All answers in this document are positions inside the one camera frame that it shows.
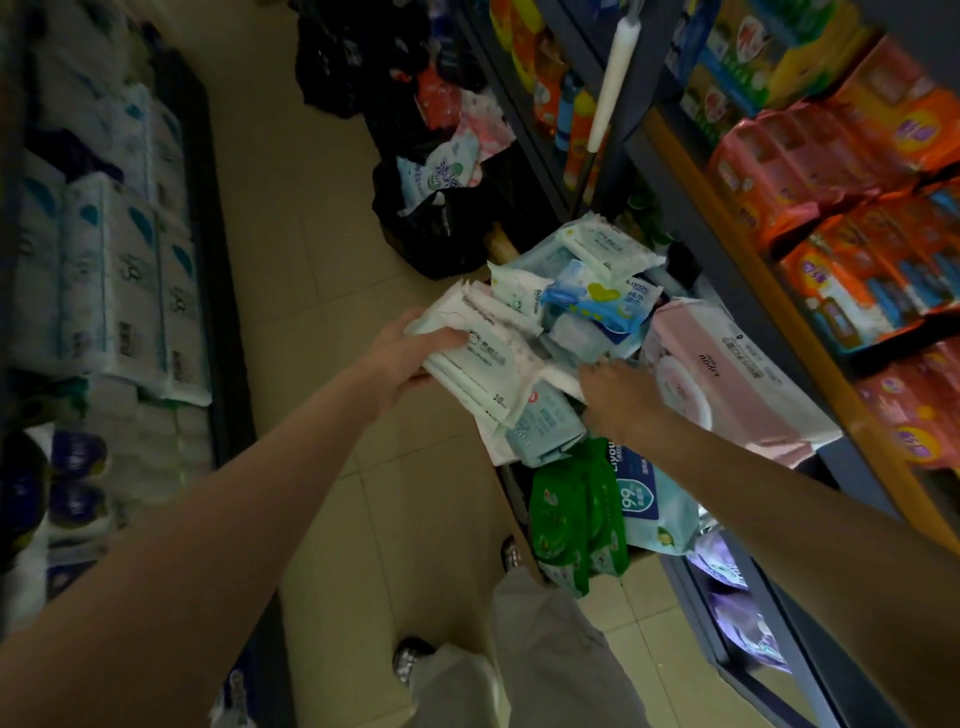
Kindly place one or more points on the person's right hand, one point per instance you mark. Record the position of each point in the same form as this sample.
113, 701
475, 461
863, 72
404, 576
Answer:
626, 405

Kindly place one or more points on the person's left hand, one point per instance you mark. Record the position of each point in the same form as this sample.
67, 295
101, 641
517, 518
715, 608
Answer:
390, 364

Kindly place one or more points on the person's right fingers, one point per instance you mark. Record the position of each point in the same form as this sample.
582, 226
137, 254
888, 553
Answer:
596, 375

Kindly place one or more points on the person's left thumb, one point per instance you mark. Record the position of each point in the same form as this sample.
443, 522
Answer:
444, 342

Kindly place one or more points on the stack of white wipe packets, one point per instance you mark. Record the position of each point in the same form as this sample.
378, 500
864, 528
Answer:
491, 360

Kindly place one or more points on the person's left forearm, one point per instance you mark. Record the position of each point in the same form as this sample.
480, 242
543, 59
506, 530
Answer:
187, 547

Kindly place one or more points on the person's right forearm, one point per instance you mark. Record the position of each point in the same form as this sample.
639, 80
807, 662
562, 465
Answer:
810, 555

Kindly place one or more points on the light blue wipe packet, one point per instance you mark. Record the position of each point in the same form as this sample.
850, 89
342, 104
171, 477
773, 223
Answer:
544, 424

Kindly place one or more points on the blue wipe packet with heart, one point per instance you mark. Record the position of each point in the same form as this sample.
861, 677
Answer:
600, 300

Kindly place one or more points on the small white wipe packet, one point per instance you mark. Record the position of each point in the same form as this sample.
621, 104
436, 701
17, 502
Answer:
517, 292

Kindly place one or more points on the black plastic bag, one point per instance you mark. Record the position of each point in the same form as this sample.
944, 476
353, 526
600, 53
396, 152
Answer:
337, 52
442, 225

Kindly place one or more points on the white wipe packet blue print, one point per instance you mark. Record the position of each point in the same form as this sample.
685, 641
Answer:
607, 244

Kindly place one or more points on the large pink wipe pack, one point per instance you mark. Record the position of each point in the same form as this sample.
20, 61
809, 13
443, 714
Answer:
739, 382

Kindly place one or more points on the green wipe pack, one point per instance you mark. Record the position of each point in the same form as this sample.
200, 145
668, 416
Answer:
577, 517

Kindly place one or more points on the pale blue pack blue label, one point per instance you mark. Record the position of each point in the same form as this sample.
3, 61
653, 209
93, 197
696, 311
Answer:
660, 506

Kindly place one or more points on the white teal tissue pack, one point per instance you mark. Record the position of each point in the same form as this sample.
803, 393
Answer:
442, 169

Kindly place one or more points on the dark metal shelf rack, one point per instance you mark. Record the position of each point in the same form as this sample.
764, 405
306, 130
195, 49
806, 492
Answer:
720, 247

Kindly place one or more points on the person's right shoe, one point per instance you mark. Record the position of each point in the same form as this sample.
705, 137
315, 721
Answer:
511, 553

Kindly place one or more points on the person's shoe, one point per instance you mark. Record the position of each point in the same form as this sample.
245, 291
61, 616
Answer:
411, 658
511, 553

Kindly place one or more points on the pink floral pack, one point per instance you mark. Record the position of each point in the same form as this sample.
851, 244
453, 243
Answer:
487, 124

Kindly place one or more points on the red pack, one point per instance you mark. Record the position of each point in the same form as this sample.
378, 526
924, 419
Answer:
437, 97

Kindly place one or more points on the black shelf rack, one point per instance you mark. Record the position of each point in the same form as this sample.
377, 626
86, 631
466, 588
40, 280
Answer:
214, 225

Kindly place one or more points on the purple wipe packs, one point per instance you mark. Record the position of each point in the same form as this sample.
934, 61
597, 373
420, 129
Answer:
739, 607

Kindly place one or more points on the row of pink packets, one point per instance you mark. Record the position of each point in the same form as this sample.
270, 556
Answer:
780, 169

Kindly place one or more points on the row of orange bottles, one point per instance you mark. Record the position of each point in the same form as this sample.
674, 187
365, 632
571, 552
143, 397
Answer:
551, 82

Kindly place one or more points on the grey trousers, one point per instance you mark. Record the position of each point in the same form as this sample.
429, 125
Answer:
555, 660

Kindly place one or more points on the row of orange packets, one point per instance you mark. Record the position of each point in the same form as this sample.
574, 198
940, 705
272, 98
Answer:
870, 270

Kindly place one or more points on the person's left shoe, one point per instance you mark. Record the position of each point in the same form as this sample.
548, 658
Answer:
411, 658

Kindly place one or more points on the pink orange packets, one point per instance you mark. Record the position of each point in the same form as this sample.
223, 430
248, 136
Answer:
915, 409

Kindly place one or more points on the stack of white tissue packs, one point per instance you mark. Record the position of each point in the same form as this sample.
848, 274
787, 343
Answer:
112, 270

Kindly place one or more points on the yellow green packs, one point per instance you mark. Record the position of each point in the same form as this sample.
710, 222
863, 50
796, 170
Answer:
765, 56

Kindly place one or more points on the stack of dark blue roll packs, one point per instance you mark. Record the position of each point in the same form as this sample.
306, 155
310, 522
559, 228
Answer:
82, 472

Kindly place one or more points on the orange pink packs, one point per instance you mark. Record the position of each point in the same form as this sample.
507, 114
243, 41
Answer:
904, 112

